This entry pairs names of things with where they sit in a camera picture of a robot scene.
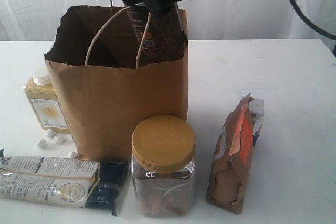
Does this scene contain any small white candy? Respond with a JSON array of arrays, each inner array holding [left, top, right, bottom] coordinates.
[[67, 151, 78, 159]]

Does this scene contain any white candy right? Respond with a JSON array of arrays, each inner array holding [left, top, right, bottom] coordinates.
[[54, 136, 66, 145]]

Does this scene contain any white candy left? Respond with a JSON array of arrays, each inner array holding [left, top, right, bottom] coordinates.
[[37, 138, 47, 150]]

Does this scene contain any lower white noodle package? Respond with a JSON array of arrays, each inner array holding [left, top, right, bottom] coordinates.
[[1, 170, 121, 216]]

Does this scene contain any dark can with pull tab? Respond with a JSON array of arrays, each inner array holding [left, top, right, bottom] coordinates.
[[127, 3, 184, 61]]

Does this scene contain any yellow millet bottle white cap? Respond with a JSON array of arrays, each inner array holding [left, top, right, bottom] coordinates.
[[24, 65, 70, 134]]

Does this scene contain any brown paper bag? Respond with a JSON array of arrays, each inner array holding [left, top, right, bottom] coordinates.
[[45, 5, 188, 161]]

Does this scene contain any clear jar with yellow lid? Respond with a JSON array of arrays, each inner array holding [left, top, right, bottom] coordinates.
[[131, 115, 195, 217]]

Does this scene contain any white and blue milk carton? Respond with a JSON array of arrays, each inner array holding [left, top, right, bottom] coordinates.
[[248, 97, 265, 146]]

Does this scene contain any white candy top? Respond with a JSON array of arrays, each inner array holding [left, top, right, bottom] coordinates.
[[44, 129, 55, 139]]

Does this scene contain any brown paper pouch orange label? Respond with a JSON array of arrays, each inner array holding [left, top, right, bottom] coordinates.
[[206, 94, 253, 214]]

